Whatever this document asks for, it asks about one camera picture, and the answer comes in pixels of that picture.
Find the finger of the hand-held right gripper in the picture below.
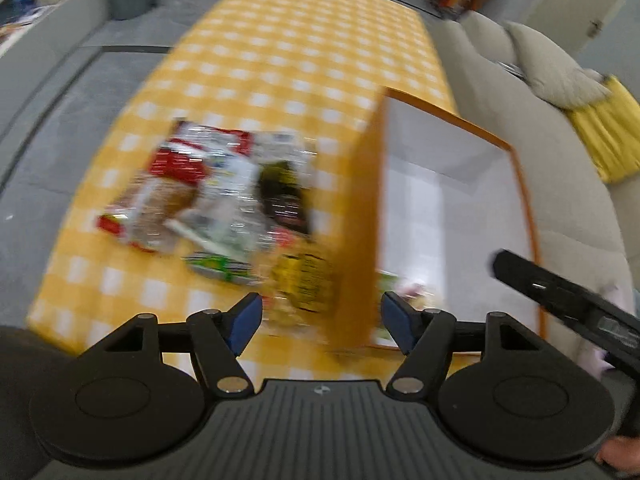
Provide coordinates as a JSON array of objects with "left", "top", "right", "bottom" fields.
[{"left": 492, "top": 250, "right": 640, "bottom": 376}]

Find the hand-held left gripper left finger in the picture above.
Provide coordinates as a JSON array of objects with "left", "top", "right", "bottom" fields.
[{"left": 80, "top": 292, "right": 263, "bottom": 400}]

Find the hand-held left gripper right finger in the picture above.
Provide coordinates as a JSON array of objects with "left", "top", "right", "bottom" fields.
[{"left": 381, "top": 291, "right": 566, "bottom": 403}]

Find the orange box with white inside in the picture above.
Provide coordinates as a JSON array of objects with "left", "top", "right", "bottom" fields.
[{"left": 320, "top": 87, "right": 548, "bottom": 356}]

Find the black and yellow snack packet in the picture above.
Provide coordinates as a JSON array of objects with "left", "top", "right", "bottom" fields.
[{"left": 257, "top": 160, "right": 312, "bottom": 237}]

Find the person's right hand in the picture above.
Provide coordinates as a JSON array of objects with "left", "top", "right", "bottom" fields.
[{"left": 595, "top": 435, "right": 640, "bottom": 478}]

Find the printed snack packet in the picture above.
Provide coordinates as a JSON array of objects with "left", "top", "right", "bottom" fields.
[{"left": 377, "top": 270, "right": 441, "bottom": 311}]

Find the green snack packet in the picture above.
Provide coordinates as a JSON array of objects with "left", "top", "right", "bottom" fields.
[{"left": 184, "top": 251, "right": 263, "bottom": 287}]

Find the beige sofa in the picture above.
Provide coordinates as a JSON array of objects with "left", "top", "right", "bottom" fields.
[{"left": 437, "top": 10, "right": 640, "bottom": 411}]

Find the clear packet of white rounds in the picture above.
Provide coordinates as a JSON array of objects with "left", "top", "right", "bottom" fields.
[{"left": 167, "top": 132, "right": 313, "bottom": 266}]

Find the red and white bread packet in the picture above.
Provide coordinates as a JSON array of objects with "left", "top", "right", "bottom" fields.
[{"left": 97, "top": 120, "right": 256, "bottom": 256}]

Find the yellow blanket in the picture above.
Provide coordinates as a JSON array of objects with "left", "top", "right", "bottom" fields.
[{"left": 565, "top": 75, "right": 640, "bottom": 184}]

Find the beige cushion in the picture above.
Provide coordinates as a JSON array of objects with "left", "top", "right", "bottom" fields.
[{"left": 505, "top": 20, "right": 612, "bottom": 111}]

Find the yellow checked tablecloth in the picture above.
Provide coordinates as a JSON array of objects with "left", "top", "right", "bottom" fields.
[{"left": 25, "top": 0, "right": 458, "bottom": 381}]

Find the white door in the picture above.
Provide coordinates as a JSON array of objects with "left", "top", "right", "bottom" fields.
[{"left": 526, "top": 0, "right": 640, "bottom": 70}]

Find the grey low cabinet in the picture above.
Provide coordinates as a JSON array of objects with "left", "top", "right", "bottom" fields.
[{"left": 0, "top": 0, "right": 112, "bottom": 63}]

